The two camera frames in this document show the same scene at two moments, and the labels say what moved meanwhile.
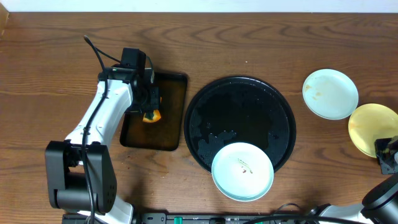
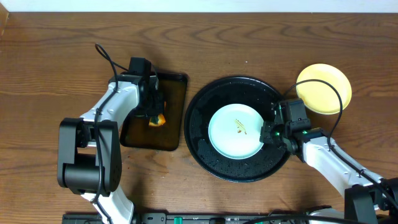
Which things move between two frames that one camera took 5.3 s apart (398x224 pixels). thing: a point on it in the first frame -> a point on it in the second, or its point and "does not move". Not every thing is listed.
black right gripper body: (386, 160) -> (273, 134)
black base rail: (193, 218) does not move
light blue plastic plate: (242, 172) -> (235, 131)
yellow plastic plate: (371, 122) -> (319, 97)
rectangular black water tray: (166, 134) does not move
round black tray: (239, 109) does not move
